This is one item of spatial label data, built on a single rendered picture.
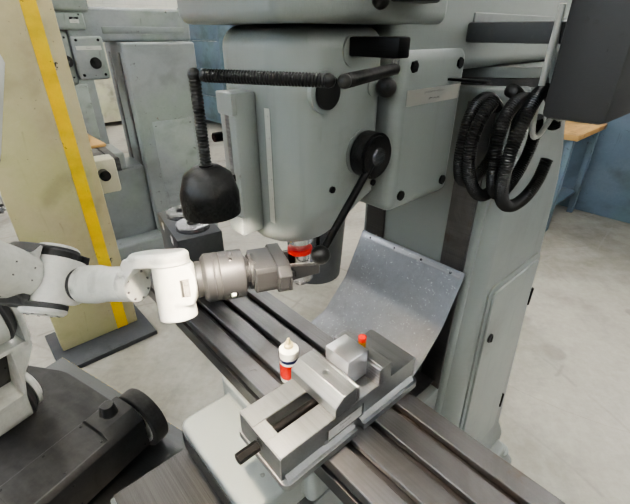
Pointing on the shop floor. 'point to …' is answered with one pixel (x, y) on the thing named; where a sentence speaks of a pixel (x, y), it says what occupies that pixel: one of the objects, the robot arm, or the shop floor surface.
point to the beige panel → (55, 172)
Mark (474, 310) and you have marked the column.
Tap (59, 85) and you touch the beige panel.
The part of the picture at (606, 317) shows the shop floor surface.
